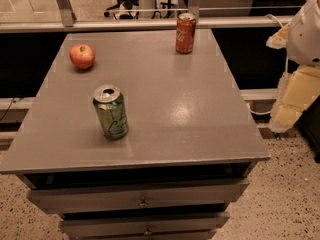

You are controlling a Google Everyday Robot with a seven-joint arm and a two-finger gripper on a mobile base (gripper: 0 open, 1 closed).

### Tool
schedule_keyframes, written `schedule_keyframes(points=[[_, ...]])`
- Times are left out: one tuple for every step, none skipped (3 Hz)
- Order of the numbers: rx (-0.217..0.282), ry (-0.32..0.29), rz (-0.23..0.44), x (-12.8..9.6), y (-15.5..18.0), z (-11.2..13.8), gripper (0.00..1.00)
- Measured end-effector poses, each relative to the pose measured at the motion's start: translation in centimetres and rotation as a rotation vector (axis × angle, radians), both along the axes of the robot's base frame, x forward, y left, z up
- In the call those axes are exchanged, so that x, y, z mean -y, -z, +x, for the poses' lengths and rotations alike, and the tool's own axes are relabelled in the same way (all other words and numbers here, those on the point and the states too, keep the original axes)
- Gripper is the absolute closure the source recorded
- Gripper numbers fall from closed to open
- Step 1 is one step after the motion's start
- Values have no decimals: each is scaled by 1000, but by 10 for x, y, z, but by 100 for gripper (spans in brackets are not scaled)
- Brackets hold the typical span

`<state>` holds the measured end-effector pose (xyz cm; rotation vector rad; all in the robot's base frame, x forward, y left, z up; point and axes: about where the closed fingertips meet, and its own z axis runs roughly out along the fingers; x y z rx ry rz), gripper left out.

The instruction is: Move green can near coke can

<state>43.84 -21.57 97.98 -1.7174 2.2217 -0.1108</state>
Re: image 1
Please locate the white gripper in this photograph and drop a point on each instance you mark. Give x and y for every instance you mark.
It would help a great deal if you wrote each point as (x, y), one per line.
(305, 39)

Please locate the green soda can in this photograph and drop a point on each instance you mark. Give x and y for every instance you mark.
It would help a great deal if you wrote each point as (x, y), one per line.
(110, 108)

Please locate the orange coke can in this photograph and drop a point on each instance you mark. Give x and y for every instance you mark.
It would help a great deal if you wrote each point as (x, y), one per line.
(186, 23)

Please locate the grey drawer cabinet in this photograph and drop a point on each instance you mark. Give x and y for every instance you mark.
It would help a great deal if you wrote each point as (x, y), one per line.
(187, 122)

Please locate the top grey drawer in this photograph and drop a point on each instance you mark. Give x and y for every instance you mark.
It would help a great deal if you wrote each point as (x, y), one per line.
(141, 196)

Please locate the grey drawer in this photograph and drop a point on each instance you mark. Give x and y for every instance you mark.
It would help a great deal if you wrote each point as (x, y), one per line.
(144, 226)
(141, 196)

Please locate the metal railing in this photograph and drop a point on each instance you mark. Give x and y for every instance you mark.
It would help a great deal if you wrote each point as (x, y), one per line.
(27, 16)

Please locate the red apple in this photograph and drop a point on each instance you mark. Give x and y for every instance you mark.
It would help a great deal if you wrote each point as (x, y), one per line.
(82, 56)

